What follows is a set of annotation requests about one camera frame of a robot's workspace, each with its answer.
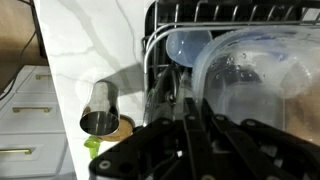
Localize bigger clear lunch box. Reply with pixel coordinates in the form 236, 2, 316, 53
191, 26, 320, 148

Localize steel dish rack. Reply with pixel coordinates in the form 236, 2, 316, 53
141, 0, 320, 148

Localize white three drawer cabinet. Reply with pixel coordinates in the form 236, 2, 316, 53
0, 64, 76, 180

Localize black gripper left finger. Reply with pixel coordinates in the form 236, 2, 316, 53
88, 97, 209, 180

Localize stainless steel cup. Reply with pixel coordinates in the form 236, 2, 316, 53
79, 80, 120, 136

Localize gold drawer handle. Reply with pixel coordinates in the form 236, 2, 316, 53
12, 106, 52, 114
0, 148, 33, 155
35, 73, 53, 81

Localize round cork coaster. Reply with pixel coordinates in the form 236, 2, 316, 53
99, 114, 136, 143

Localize blue translucent bowl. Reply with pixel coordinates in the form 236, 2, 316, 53
165, 29, 213, 68

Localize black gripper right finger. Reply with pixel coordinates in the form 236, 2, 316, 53
200, 98, 320, 180

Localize round bamboo lid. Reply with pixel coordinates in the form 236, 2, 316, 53
286, 83, 320, 144

